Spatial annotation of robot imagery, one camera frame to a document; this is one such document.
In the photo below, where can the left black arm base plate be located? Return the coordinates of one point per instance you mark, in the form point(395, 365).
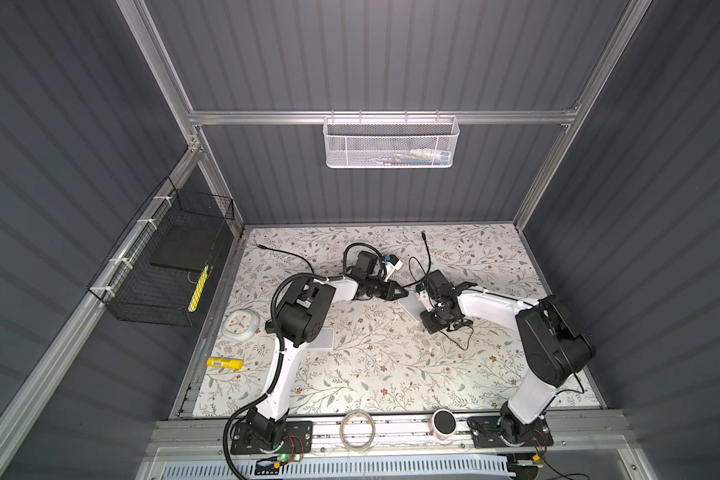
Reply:
point(288, 437)

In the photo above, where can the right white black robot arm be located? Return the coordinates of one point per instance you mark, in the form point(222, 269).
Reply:
point(553, 352)

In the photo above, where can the small yellow block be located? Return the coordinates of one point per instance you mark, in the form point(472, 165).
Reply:
point(225, 363)

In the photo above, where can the white network switch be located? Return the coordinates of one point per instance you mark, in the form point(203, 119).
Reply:
point(413, 306)
point(325, 340)

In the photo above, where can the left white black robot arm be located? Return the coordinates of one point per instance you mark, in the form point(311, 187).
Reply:
point(298, 311)

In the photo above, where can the aluminium front rail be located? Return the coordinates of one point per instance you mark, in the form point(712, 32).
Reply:
point(398, 433)

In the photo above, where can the black wire basket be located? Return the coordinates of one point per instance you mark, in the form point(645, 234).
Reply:
point(133, 290)

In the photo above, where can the clear tape roll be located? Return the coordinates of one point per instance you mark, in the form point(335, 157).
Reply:
point(357, 431)

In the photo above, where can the black foam pad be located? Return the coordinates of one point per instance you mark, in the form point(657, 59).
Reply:
point(184, 248)

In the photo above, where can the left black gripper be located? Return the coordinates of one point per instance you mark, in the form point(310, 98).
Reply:
point(391, 291)

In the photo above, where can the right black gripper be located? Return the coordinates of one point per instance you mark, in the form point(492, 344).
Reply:
point(428, 324)

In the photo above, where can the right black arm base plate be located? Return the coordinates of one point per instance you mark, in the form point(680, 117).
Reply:
point(506, 431)

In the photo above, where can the white wire mesh basket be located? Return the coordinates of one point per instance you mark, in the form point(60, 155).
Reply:
point(390, 142)

